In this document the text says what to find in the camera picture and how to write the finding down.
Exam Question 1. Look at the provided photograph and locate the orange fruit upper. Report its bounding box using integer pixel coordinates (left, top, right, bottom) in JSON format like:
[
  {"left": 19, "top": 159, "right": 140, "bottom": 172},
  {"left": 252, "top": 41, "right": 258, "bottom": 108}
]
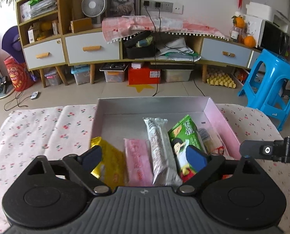
[{"left": 232, "top": 16, "right": 246, "bottom": 28}]

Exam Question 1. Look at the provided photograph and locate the clear storage bin orange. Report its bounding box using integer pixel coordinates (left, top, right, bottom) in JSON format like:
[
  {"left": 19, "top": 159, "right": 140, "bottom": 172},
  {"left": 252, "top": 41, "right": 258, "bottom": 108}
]
[{"left": 100, "top": 63, "right": 128, "bottom": 82}]

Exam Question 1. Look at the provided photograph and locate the white desk fan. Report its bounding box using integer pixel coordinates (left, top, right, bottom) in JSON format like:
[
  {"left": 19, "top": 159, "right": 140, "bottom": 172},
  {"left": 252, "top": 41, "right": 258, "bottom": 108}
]
[{"left": 82, "top": 0, "right": 107, "bottom": 28}]

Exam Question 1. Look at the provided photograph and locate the cherry print tablecloth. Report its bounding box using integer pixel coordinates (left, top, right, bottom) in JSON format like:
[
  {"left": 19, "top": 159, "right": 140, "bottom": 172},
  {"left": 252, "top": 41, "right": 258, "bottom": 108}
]
[{"left": 0, "top": 104, "right": 290, "bottom": 233}]

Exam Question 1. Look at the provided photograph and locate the black microwave oven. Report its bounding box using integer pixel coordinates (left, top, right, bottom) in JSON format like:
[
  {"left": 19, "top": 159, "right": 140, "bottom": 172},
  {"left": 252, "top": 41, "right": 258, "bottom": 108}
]
[{"left": 257, "top": 20, "right": 290, "bottom": 57}]

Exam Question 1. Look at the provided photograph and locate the pink cloth on cabinet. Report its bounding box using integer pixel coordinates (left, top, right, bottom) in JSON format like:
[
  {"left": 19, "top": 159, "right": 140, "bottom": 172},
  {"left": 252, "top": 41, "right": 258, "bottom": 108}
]
[{"left": 102, "top": 16, "right": 229, "bottom": 43}]

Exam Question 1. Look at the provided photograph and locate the clear cracker packet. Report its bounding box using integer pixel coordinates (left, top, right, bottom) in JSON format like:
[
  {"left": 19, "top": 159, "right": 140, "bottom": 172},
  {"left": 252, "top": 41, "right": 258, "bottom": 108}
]
[{"left": 198, "top": 127, "right": 230, "bottom": 157}]

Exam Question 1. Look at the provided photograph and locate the red box under cabinet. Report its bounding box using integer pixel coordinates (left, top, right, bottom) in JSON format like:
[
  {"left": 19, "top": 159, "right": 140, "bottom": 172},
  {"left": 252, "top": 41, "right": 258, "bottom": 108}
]
[{"left": 128, "top": 66, "right": 161, "bottom": 85}]

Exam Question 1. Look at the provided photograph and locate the black box in cabinet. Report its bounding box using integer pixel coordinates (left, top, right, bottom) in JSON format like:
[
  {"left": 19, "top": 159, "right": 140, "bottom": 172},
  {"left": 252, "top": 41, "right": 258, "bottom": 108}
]
[{"left": 122, "top": 31, "right": 158, "bottom": 59}]

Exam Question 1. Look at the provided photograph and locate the orange fruit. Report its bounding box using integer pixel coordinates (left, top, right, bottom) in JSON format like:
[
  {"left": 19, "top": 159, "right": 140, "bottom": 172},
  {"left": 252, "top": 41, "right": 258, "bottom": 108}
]
[
  {"left": 243, "top": 35, "right": 256, "bottom": 48},
  {"left": 232, "top": 16, "right": 246, "bottom": 28}
]

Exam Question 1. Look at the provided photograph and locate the pink cardboard snack box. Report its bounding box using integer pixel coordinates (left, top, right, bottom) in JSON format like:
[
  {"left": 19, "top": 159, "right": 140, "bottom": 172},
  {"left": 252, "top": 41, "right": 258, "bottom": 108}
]
[{"left": 92, "top": 97, "right": 240, "bottom": 160}]

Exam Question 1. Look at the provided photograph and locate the stack of papers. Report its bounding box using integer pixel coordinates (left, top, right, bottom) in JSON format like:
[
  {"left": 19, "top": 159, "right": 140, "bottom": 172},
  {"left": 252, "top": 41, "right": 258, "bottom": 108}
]
[{"left": 20, "top": 0, "right": 58, "bottom": 22}]

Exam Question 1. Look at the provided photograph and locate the yellow snack packet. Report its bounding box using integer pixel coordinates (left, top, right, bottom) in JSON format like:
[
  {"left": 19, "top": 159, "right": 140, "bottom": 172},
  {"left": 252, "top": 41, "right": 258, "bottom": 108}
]
[{"left": 91, "top": 137, "right": 126, "bottom": 191}]

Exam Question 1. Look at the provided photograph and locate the blue plastic stool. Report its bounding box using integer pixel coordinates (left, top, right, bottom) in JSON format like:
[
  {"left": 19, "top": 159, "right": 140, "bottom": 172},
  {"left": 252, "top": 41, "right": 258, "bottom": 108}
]
[{"left": 238, "top": 49, "right": 290, "bottom": 131}]

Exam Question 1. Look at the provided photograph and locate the white grey cookie packet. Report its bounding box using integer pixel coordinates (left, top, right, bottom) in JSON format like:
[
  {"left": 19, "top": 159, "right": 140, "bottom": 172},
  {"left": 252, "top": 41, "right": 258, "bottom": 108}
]
[{"left": 143, "top": 117, "right": 182, "bottom": 188}]

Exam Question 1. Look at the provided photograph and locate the pink snack packet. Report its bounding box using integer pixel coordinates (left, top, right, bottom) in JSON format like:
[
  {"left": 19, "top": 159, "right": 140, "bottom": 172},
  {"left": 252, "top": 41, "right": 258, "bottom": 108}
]
[{"left": 124, "top": 138, "right": 153, "bottom": 186}]

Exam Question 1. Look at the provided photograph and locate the green snack packet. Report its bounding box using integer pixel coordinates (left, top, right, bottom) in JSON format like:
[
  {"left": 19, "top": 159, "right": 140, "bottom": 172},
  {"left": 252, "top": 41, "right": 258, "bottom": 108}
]
[{"left": 168, "top": 115, "right": 206, "bottom": 182}]

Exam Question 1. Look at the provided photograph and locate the yellow egg tray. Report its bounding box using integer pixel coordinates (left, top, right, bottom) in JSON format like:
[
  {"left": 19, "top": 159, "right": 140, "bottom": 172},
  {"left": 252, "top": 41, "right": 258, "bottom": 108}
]
[{"left": 206, "top": 68, "right": 237, "bottom": 89}]

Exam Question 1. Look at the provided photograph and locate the wooden TV cabinet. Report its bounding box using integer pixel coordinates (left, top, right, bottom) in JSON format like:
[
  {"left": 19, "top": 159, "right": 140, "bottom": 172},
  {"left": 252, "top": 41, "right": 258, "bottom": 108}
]
[{"left": 16, "top": 0, "right": 260, "bottom": 74}]

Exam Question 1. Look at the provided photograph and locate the purple hat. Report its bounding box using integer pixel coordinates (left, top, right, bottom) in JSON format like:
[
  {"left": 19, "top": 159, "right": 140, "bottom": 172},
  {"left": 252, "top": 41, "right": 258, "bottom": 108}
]
[{"left": 2, "top": 26, "right": 25, "bottom": 63}]

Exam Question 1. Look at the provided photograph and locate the orange fruit lower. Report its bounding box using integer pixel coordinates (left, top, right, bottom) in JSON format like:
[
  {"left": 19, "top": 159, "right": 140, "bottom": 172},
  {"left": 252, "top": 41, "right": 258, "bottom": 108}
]
[{"left": 243, "top": 35, "right": 256, "bottom": 48}]

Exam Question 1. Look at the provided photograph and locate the red printed bag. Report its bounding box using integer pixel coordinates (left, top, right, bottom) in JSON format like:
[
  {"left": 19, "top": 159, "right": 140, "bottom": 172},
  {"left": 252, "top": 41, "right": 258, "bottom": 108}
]
[{"left": 4, "top": 56, "right": 34, "bottom": 92}]

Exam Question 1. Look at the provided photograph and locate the white storage bin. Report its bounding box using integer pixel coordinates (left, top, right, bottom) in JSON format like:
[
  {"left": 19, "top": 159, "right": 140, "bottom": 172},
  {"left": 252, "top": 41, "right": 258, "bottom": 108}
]
[{"left": 163, "top": 69, "right": 192, "bottom": 82}]

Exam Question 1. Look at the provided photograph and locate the clear storage bin blue lid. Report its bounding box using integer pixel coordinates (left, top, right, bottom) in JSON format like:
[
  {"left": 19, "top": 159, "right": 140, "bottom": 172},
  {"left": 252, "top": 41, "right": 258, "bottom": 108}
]
[{"left": 71, "top": 65, "right": 90, "bottom": 85}]

